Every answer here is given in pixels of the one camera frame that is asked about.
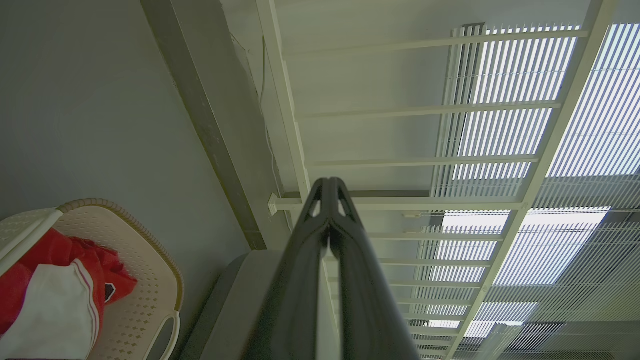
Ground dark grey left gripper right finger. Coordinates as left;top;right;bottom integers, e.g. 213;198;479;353
329;177;422;360

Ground cream perforated plastic laundry basket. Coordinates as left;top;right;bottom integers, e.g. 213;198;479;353
0;198;184;360

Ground white metal railing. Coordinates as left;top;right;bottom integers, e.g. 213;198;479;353
255;0;622;360

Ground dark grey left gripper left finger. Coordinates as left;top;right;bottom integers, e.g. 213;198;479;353
244;177;331;360

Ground white window blinds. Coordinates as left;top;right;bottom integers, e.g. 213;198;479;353
430;22;640;360

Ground raised concrete step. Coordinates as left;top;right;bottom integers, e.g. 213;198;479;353
139;0;269;251

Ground red sports garment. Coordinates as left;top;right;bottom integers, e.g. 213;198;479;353
0;228;139;346

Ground white garment with red stripes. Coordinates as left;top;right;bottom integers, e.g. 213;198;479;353
0;260;101;360

